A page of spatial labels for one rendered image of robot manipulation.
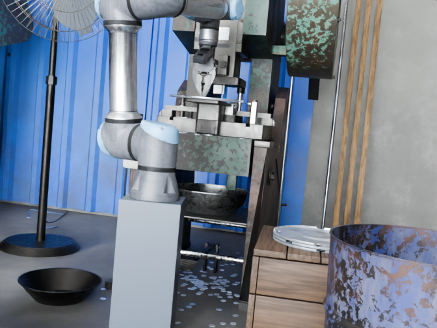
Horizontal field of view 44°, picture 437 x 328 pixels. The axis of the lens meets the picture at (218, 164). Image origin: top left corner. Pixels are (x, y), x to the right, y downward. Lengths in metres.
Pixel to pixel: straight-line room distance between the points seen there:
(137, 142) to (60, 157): 2.25
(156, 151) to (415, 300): 0.86
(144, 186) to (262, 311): 0.49
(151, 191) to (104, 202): 2.19
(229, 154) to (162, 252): 0.64
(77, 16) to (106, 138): 1.16
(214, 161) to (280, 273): 0.70
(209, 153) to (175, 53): 1.58
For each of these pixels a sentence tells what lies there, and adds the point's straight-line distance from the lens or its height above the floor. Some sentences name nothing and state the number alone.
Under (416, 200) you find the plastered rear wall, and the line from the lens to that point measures 3.51.
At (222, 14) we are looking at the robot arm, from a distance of 1.88.
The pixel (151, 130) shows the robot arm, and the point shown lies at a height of 0.65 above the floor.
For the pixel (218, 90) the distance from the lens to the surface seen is 2.33.
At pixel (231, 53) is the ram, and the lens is 2.28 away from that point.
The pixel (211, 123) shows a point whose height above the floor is 0.69.
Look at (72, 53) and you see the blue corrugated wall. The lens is 3.84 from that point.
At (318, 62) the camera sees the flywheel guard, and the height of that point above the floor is 0.96.
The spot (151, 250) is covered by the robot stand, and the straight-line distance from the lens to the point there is 1.60.
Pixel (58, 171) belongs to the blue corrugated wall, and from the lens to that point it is 3.89.
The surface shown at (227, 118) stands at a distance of 2.27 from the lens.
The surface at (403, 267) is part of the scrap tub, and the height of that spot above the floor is 0.46.
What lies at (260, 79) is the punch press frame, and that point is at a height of 0.91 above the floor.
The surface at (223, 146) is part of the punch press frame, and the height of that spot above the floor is 0.61.
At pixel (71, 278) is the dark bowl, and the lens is 2.24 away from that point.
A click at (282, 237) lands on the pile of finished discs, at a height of 0.37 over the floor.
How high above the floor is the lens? 0.69
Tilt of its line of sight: 4 degrees down
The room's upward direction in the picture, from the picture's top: 5 degrees clockwise
